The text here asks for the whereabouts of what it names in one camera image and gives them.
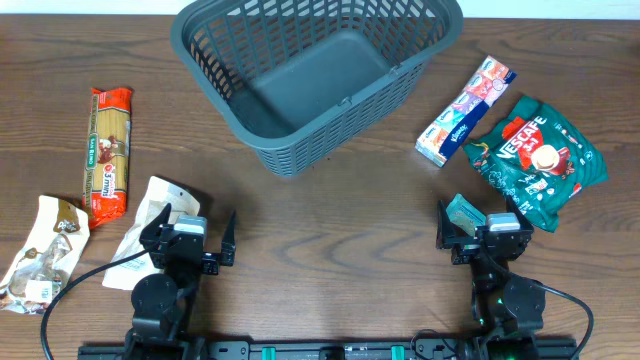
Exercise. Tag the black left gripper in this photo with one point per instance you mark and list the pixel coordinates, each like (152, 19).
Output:
(151, 233)

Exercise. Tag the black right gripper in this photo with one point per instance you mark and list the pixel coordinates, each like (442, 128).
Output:
(484, 251)

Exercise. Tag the teal wet wipes packet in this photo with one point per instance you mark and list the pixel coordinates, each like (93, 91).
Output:
(464, 215)

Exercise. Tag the beige paper pouch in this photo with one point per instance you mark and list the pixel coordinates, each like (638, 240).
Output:
(159, 193)

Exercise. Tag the green Nescafe coffee bag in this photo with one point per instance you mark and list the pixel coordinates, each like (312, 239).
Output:
(537, 158)

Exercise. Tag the orange spaghetti packet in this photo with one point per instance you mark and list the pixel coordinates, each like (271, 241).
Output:
(106, 168)

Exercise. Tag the Kleenex tissue multipack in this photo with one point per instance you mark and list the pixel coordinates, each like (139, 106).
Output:
(442, 138)

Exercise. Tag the grey plastic laundry basket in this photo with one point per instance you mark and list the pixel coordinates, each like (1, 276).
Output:
(296, 79)

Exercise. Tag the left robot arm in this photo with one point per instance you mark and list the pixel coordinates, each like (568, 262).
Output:
(163, 302)

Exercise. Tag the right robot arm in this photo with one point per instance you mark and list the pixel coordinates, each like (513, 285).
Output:
(508, 307)

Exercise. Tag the beige snack bag brown label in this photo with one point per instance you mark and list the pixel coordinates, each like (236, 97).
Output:
(42, 268)

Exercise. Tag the black mounting rail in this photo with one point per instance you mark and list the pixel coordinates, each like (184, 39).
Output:
(421, 348)

